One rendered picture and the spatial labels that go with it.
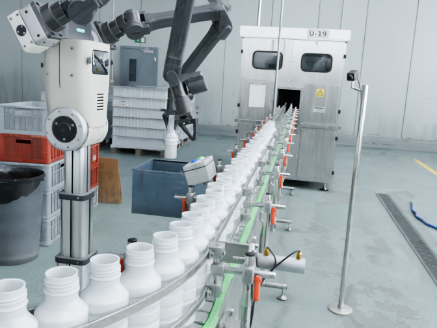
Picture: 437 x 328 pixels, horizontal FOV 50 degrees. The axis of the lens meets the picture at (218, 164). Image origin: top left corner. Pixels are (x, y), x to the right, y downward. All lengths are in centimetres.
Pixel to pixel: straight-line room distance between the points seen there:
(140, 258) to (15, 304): 17
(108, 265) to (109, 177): 459
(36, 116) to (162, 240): 324
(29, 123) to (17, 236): 87
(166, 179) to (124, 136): 624
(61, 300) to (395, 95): 1165
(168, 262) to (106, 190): 458
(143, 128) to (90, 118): 660
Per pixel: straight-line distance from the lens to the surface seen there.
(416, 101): 1215
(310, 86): 634
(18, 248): 369
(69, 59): 173
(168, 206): 227
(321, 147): 640
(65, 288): 57
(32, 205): 363
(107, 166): 514
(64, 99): 175
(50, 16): 159
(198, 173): 157
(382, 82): 1199
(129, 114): 841
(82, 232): 188
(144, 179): 228
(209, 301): 88
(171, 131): 233
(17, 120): 394
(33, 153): 394
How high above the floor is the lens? 139
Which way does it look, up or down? 10 degrees down
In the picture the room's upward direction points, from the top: 3 degrees clockwise
